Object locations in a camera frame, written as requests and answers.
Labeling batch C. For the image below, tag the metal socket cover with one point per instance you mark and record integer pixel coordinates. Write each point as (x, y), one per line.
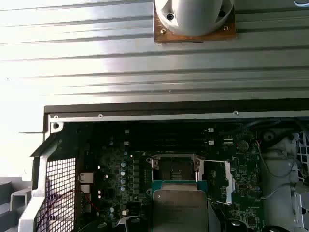
(229, 183)

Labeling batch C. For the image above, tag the green motherboard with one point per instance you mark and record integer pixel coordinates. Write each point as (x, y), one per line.
(243, 169)

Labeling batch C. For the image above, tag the silver coin cell battery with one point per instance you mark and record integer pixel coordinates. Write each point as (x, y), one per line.
(242, 145)

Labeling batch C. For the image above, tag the CPU socket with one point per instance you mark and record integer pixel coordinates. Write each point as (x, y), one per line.
(176, 166)

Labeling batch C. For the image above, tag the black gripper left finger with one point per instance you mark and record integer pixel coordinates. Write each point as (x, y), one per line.
(134, 226)

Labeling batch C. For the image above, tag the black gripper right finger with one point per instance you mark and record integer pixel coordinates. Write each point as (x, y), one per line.
(235, 226)

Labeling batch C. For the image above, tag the grey metal drive cage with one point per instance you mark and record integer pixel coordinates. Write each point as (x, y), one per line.
(277, 193)

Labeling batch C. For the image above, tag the grey parts rack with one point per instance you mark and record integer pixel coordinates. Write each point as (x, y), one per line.
(21, 192)

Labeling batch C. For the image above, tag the silver CPU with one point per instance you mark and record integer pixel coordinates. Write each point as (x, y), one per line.
(179, 210)

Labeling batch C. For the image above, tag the black PC case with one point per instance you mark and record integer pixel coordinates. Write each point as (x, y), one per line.
(154, 107)

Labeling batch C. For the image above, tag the black RAM slot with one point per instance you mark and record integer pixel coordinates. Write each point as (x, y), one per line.
(169, 130)
(169, 136)
(169, 147)
(169, 142)

